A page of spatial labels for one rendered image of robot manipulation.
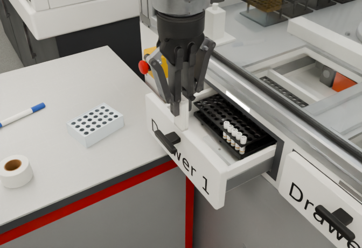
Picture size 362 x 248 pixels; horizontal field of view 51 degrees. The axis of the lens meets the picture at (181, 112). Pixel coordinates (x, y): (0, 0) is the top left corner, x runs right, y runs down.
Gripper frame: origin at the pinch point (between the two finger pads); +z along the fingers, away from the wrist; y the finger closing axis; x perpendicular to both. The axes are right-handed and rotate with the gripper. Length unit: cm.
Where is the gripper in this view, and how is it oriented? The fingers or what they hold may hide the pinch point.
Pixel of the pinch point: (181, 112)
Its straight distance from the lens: 70.6
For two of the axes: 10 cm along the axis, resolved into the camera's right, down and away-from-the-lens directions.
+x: -5.3, -5.2, 6.7
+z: 0.0, 7.9, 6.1
